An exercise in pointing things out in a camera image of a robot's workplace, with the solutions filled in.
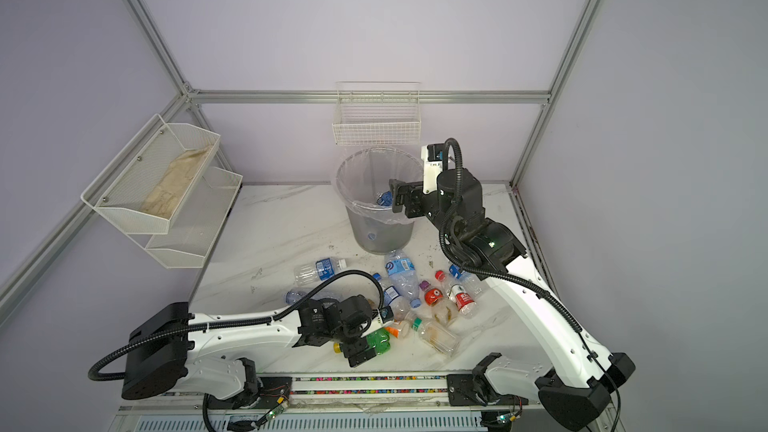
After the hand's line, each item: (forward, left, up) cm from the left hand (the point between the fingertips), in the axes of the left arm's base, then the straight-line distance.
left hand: (365, 336), depth 78 cm
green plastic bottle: (-1, -4, -1) cm, 4 cm away
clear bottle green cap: (+1, -20, -4) cm, 20 cm away
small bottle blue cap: (+10, -7, +1) cm, 13 cm away
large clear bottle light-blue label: (+19, -10, 0) cm, 22 cm away
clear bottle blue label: (+13, +23, -4) cm, 26 cm away
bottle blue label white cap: (+43, -5, +7) cm, 44 cm away
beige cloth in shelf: (+30, +53, +24) cm, 66 cm away
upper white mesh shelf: (+30, +57, +26) cm, 70 cm away
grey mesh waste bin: (+29, -2, +5) cm, 30 cm away
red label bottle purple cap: (+11, -19, 0) cm, 22 cm away
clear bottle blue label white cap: (+19, +15, 0) cm, 24 cm away
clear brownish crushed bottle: (+9, -23, -4) cm, 25 cm away
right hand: (+22, -10, +38) cm, 45 cm away
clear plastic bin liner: (+46, +3, +13) cm, 48 cm away
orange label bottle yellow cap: (+1, -10, +1) cm, 10 cm away
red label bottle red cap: (+8, -27, +2) cm, 29 cm away
